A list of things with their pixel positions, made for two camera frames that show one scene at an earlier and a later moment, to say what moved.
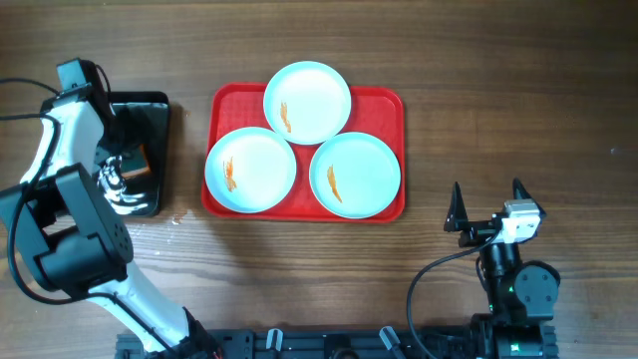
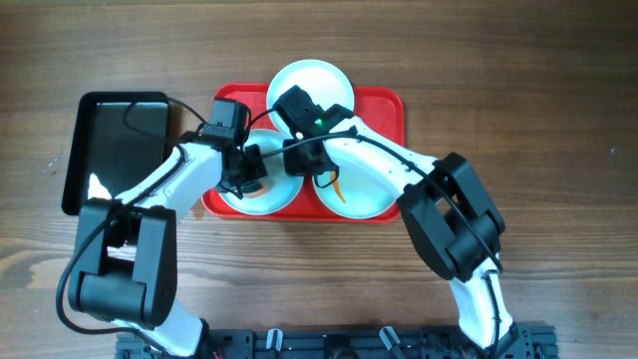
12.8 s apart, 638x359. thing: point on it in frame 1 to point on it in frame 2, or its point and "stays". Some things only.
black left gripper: x=110 y=163 to x=247 y=167
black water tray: x=132 y=160 stays
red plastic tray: x=379 y=112 stays
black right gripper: x=483 y=232 to x=306 y=163
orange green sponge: x=135 y=163 to x=263 y=189
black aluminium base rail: x=354 y=343 stays
